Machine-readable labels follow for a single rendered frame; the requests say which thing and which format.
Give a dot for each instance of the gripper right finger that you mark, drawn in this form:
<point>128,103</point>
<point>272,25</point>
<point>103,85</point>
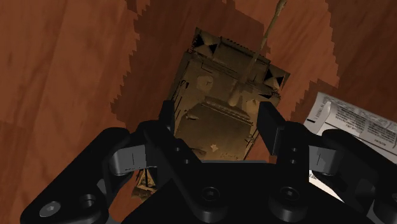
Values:
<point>310,145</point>

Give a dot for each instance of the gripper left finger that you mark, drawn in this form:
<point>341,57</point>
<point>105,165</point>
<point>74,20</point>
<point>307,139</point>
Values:
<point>149,145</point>

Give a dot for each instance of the white printed paper box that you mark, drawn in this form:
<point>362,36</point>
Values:
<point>350,121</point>

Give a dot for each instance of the tan toy tank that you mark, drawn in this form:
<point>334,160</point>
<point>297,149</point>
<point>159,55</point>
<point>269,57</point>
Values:
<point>217,102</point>

